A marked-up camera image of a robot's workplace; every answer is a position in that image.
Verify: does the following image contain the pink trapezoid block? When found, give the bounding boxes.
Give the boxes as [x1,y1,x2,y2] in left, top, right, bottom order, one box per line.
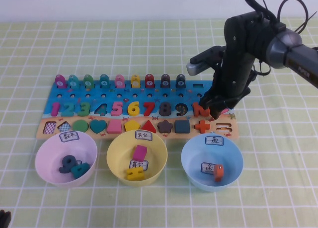
[106,120,122,134]

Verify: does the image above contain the teal fish piece printed 2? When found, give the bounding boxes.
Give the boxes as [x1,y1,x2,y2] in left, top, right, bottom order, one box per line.
[68,74,80,89]

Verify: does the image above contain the yellow equals sign block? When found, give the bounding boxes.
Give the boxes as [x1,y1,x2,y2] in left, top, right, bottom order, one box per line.
[126,166,145,181]

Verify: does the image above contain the red triangle block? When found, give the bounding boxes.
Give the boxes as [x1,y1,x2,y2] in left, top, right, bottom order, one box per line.
[141,120,157,134]

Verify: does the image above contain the dark blue square block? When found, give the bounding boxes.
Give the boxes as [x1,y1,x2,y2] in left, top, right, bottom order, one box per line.
[174,119,191,134]

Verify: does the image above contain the pink number 5 block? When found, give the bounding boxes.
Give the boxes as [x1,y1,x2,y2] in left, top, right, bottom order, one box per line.
[111,101,124,116]

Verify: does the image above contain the magenta number 1 block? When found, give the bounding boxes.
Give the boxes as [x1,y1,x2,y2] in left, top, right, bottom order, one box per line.
[51,101,61,116]

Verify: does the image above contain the pink plastic bowl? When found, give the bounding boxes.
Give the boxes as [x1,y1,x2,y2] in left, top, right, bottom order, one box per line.
[34,130,98,189]

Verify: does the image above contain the magenta fish piece printed 1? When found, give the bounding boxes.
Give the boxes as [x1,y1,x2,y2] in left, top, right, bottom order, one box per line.
[54,74,67,89]

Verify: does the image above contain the green checked tablecloth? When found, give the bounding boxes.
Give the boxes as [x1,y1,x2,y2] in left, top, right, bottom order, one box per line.
[0,20,318,228]

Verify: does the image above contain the red fish piece printed 7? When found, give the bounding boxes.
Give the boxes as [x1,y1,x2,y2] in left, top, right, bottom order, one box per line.
[145,74,156,88]

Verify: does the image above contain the orange plus sign block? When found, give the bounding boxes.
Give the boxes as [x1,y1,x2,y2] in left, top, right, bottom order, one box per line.
[194,120,211,134]

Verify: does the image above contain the orange number 10 block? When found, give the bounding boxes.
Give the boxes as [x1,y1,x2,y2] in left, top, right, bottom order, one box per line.
[192,101,211,117]

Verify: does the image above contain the light blue plastic bowl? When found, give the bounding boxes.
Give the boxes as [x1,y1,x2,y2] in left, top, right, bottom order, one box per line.
[180,133,244,193]

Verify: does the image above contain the green fish piece printed 3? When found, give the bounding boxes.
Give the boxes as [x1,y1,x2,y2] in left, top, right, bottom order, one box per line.
[82,74,95,89]

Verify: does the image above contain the pink fish piece printed 5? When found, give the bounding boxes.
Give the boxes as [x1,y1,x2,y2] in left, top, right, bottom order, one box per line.
[114,74,127,88]

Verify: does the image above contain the dark grey fish printed 9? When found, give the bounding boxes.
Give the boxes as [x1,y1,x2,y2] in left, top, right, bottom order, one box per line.
[175,74,187,88]

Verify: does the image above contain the blue wooden puzzle board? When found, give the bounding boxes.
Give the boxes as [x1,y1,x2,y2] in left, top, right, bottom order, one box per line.
[36,80,240,141]

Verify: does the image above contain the yellow plastic bowl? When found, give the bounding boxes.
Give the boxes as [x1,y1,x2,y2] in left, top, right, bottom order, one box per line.
[106,130,168,188]

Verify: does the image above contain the teal heart block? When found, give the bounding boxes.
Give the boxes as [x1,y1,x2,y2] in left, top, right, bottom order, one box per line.
[89,119,107,134]

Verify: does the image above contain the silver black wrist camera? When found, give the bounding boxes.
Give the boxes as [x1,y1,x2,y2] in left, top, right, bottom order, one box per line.
[186,46,226,76]

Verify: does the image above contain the brown fish piece printed 8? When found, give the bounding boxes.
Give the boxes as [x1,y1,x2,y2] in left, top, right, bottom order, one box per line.
[160,74,171,88]

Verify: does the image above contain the red number 7 block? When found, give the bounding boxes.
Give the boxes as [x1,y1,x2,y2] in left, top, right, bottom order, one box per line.
[143,101,157,117]

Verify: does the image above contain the green circle block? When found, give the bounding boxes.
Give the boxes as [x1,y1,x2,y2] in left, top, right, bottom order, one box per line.
[73,119,89,134]

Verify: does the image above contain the brown star block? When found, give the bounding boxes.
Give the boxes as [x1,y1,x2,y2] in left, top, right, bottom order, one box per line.
[157,119,174,134]

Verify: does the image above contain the pink rectangle block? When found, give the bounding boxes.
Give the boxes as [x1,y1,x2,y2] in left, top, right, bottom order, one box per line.
[133,145,148,161]

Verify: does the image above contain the teal fish piece printed 4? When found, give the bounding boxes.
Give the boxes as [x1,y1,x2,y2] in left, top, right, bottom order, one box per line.
[99,74,111,88]

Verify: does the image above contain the teal number 4 block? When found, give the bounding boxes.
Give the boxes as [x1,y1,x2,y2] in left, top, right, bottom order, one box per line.
[70,162,90,179]

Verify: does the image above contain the blue number 2 block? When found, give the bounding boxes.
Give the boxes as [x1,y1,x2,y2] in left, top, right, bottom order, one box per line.
[61,101,75,116]

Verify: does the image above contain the dark grey number 9 block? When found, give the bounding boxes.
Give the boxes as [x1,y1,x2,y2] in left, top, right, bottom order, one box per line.
[58,155,78,174]

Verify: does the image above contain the yellow fish piece printed 6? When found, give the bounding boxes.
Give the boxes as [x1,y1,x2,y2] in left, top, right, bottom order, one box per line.
[130,74,142,88]

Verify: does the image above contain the green number 3 block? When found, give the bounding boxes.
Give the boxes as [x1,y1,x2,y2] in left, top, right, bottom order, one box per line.
[77,101,90,116]

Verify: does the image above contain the black zip tie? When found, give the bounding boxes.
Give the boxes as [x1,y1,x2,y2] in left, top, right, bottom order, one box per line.
[295,11,318,35]

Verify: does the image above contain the brown number 8 block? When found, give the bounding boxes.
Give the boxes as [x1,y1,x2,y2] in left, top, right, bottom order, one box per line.
[159,101,173,116]

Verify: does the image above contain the orange fish piece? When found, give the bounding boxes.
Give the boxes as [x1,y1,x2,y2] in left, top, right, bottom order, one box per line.
[214,164,224,182]

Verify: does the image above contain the yellow pentagon block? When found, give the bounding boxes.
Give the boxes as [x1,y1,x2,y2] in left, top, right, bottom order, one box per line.
[124,118,141,133]

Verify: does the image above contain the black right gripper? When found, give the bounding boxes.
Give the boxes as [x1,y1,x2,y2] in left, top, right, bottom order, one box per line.
[200,51,256,119]

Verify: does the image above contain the yellow number 6 block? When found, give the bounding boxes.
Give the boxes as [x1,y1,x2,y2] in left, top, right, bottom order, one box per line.
[127,101,140,116]

